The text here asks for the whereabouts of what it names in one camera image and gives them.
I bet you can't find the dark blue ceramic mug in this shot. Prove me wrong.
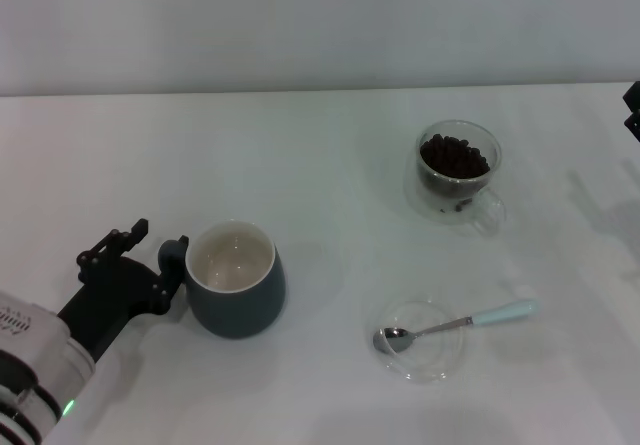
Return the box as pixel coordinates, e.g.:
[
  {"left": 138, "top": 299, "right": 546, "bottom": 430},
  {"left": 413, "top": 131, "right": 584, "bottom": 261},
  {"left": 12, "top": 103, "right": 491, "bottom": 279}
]
[{"left": 157, "top": 219, "right": 288, "bottom": 340}]

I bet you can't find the clear double-wall glass cup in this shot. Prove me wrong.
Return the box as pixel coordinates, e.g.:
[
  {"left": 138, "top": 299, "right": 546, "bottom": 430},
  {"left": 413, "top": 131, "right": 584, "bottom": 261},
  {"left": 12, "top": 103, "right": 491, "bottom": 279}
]
[{"left": 407, "top": 119, "right": 507, "bottom": 236}]

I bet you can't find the clear glass saucer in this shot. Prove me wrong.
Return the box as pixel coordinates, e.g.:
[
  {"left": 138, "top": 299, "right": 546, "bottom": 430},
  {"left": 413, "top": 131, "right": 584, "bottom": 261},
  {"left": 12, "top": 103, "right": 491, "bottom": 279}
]
[{"left": 368, "top": 298, "right": 464, "bottom": 385}]

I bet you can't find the metal spoon light-blue handle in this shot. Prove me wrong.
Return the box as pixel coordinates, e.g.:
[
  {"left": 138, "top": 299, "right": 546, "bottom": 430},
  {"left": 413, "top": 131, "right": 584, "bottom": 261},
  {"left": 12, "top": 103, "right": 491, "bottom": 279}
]
[{"left": 372, "top": 298, "right": 541, "bottom": 356}]

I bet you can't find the pile of coffee beans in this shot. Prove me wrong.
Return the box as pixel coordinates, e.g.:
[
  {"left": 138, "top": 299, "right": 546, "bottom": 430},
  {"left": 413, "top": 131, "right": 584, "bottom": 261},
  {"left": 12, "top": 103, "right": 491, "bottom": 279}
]
[{"left": 418, "top": 133, "right": 492, "bottom": 200}]

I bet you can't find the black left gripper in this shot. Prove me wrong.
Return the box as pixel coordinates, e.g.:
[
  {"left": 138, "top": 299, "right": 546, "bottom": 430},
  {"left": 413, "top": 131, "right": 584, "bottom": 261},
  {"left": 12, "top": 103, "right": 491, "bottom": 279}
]
[{"left": 57, "top": 218, "right": 190, "bottom": 361}]

